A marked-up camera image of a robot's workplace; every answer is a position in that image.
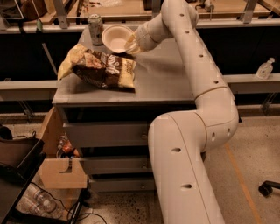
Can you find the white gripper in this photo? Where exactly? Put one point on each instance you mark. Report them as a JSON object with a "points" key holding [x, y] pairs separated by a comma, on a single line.
{"points": [[142, 35]]}

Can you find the white paper bowl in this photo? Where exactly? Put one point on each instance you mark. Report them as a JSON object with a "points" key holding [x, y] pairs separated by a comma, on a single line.
{"points": [[115, 37]]}

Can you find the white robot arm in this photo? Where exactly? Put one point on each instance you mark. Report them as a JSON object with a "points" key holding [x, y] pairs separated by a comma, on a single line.
{"points": [[176, 139]]}

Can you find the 7up soda can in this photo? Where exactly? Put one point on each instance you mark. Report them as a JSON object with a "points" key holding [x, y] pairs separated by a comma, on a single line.
{"points": [[95, 26]]}

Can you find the brown yellow chip bag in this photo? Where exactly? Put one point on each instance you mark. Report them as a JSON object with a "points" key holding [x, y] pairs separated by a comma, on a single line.
{"points": [[98, 68]]}

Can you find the grey drawer cabinet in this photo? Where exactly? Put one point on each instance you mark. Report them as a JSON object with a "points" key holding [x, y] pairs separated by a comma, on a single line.
{"points": [[110, 126]]}

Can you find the wooden box with slot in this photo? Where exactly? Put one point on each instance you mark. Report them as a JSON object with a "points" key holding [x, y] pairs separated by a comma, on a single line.
{"points": [[57, 172]]}

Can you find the black cart shelf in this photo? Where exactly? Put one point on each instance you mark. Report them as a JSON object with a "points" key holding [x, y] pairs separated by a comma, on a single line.
{"points": [[19, 161]]}

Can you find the clear plastic water bottles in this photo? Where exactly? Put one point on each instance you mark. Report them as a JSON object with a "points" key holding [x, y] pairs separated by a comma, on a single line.
{"points": [[38, 202]]}

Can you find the black office chair wheel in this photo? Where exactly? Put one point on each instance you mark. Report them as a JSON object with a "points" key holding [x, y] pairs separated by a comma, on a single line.
{"points": [[266, 188]]}

